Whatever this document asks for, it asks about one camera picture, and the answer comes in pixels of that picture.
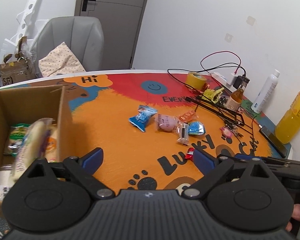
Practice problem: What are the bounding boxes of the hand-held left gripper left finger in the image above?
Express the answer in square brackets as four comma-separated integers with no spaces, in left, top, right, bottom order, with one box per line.
[22,147,116,201]

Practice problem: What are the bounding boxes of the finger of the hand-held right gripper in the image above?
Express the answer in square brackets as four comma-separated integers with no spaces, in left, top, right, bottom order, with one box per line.
[264,156,300,168]
[233,154,266,162]

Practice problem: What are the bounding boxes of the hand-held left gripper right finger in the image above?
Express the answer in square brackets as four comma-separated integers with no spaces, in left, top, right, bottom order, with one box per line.
[181,147,277,201]

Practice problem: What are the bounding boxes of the small clear snack packet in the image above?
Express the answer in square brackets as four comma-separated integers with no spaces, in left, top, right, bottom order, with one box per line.
[176,122,189,145]

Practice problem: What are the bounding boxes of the teal snack packet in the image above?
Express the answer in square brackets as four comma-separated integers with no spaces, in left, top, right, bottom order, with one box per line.
[187,121,207,136]

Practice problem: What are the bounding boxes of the brown cardboard box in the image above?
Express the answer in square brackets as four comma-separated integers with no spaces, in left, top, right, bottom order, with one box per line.
[0,84,73,219]

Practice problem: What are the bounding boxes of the orange candy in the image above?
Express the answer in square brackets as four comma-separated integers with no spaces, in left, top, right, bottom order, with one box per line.
[178,109,199,122]

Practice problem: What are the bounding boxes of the pink snack packet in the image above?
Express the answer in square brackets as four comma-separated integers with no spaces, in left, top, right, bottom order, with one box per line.
[155,114,180,132]

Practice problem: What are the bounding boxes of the long white snack packet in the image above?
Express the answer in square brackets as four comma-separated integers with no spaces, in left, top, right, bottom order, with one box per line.
[8,118,54,183]

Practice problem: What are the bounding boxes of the blue snack packet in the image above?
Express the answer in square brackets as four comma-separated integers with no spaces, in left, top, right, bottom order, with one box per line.
[128,104,157,132]

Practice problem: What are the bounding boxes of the small green snack packet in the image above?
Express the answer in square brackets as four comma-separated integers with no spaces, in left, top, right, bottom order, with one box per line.
[9,123,32,140]

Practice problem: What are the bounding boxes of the clear packet with dark pieces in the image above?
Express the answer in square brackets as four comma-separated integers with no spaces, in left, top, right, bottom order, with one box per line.
[3,139,24,155]

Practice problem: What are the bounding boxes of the white snack packet with barcode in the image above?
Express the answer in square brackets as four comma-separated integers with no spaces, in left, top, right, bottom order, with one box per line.
[0,164,17,200]

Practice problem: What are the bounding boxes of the black smartphone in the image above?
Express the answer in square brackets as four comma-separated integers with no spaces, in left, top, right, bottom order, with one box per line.
[259,126,288,158]

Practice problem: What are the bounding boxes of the colourful cat printed table mat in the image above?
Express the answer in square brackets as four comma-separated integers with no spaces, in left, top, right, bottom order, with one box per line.
[0,71,290,240]

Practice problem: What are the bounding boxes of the orange juice bottle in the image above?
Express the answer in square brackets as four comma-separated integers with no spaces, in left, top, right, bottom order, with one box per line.
[275,84,300,145]

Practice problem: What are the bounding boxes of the brown glass bottle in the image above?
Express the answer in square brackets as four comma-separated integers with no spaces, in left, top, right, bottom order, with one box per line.
[225,76,250,112]

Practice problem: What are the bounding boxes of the white spray bottle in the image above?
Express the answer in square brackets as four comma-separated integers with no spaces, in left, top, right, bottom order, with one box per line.
[251,69,280,114]

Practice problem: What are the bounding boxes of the yellow hair claw clip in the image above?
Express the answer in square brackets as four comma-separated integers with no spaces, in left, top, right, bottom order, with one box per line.
[203,87,225,103]

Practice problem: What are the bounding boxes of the black charger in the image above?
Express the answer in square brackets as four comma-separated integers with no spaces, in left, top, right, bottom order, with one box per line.
[233,75,247,89]

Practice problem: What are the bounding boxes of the yellow tape roll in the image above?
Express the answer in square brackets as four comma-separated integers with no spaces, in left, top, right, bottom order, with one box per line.
[185,72,208,92]

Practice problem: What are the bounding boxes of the white power strip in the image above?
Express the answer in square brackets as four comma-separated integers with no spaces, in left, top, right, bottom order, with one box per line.
[211,72,237,88]

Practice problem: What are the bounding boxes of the cream dotted cushion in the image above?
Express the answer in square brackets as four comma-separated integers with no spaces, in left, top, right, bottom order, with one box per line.
[38,41,87,77]

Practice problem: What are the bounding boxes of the brown paper bag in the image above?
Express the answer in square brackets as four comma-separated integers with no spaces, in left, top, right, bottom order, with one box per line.
[0,36,37,86]

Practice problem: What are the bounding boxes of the clear plastic wrapping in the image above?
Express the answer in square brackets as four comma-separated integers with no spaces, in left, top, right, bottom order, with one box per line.
[21,42,38,62]

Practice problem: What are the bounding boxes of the grey padded chair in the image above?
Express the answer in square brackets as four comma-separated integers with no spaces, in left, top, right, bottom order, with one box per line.
[30,16,105,77]

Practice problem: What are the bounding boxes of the plain white panel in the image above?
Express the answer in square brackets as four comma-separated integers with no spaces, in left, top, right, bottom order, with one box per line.
[1,19,50,55]

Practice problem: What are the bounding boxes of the grey door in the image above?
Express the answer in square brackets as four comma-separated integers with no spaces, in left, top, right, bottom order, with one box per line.
[74,0,154,69]

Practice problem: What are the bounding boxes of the white board with round holes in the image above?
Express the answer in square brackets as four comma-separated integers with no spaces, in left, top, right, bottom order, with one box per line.
[9,0,43,46]

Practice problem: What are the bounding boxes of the keys with pink keychain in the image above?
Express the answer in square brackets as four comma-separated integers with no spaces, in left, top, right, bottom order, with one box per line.
[219,124,243,138]

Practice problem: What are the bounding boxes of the black wire rack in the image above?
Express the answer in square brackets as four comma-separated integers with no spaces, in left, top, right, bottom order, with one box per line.
[185,94,256,140]

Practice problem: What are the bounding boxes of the black cable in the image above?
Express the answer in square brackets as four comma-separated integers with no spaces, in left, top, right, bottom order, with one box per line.
[168,62,247,98]

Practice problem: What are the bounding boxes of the red cable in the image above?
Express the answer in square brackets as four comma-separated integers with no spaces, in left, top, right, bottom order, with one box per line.
[200,51,242,76]

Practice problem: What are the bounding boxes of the black door handle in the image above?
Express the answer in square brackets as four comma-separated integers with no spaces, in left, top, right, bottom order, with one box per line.
[81,0,97,12]

